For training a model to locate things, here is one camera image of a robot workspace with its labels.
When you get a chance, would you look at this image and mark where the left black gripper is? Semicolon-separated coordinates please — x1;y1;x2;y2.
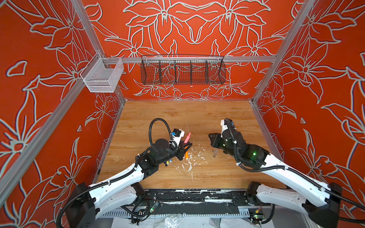
157;140;192;165

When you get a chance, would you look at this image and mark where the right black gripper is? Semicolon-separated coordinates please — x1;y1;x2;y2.
207;131;241;160

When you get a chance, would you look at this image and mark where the pink marker pen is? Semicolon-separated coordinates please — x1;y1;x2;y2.
184;133;191;143

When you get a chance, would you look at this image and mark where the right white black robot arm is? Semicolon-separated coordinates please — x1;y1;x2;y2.
208;129;365;228

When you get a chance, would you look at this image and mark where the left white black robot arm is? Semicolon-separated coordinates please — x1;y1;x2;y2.
56;139;193;228

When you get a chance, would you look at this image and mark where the clear plastic bin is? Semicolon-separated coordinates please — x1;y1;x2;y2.
80;52;124;93

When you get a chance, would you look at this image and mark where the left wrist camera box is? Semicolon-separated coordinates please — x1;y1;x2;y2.
170;128;185;149

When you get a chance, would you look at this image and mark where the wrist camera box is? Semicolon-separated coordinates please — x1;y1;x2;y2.
170;128;185;149
220;119;235;134

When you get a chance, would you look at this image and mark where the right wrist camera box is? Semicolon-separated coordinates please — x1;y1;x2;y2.
220;119;235;134

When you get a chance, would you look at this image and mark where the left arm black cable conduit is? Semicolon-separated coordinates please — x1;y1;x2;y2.
56;118;172;228

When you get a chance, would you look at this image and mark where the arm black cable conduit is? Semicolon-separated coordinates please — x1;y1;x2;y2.
225;119;365;224
56;118;172;228

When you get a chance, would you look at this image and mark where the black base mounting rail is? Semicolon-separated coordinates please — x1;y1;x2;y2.
142;189;272;217

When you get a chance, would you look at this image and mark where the black wire mesh basket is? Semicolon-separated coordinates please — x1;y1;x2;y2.
140;54;226;86

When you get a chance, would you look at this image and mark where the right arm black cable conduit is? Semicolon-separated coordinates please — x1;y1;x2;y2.
225;119;365;224

